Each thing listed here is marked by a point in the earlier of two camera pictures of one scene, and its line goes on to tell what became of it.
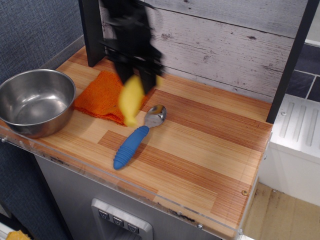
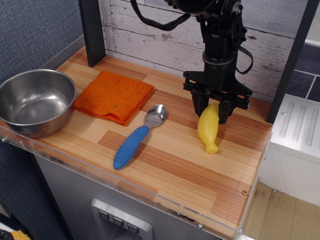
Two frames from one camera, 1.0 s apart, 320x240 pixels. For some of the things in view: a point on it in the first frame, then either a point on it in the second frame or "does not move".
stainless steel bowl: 37,103 does not move
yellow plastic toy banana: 130,95 -> 208,125
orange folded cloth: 100,96 does not move
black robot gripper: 132,41 -> 219,80
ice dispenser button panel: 114,222 does not move
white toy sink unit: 292,163 does not move
